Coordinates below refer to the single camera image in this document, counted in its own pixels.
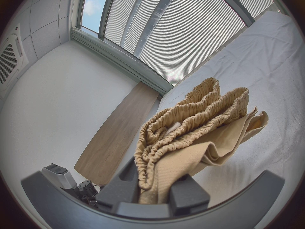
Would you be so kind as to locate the tan shorts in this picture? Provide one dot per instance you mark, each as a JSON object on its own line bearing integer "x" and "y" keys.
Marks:
{"x": 190, "y": 118}

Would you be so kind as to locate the white ceiling air conditioner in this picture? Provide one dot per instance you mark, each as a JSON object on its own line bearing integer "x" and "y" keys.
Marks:
{"x": 12, "y": 58}

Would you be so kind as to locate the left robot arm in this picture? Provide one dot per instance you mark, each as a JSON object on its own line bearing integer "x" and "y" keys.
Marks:
{"x": 59, "y": 175}

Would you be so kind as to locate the window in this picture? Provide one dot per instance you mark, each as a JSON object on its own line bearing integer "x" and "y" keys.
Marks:
{"x": 190, "y": 20}

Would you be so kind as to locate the bed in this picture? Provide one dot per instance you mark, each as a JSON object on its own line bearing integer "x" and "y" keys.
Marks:
{"x": 262, "y": 80}

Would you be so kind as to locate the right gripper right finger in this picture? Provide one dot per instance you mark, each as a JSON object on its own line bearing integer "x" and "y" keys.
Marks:
{"x": 188, "y": 197}

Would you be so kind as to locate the grey-green curtain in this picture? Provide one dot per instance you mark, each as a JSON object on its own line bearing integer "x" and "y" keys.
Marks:
{"x": 119, "y": 58}

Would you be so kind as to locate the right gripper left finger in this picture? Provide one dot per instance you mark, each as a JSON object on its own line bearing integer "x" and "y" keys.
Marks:
{"x": 121, "y": 189}

